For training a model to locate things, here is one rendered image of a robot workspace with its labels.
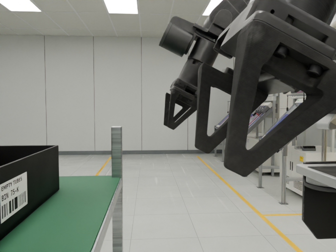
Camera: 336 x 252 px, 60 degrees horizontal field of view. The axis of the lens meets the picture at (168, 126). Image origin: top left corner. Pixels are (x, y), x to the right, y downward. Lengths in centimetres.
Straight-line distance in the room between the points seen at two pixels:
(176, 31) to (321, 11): 44
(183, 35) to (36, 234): 46
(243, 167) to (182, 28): 51
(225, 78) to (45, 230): 40
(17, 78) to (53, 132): 161
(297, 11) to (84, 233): 44
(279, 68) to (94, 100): 752
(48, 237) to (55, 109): 741
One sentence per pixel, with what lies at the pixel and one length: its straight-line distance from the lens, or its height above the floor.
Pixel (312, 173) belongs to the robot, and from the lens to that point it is 59.
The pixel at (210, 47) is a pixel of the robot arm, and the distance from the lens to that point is 64.
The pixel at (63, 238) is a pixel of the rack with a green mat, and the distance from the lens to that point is 51.
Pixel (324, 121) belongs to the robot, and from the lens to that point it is 77.
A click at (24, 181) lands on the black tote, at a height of 102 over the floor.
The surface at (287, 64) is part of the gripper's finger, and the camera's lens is 17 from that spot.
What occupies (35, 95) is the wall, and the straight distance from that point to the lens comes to 805.
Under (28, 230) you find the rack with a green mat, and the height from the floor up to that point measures 95.
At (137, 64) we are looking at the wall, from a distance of 763.
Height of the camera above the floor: 115
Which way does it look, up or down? 3 degrees down
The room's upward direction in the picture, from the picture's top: straight up
